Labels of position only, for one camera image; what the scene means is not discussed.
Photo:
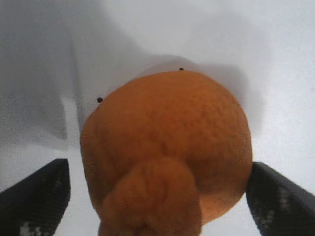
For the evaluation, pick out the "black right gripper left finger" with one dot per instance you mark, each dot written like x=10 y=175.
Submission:
x=32 y=199

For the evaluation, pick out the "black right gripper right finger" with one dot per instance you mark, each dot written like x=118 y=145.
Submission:
x=283 y=201

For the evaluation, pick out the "knobbed orange fruit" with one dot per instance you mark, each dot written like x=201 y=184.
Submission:
x=167 y=152

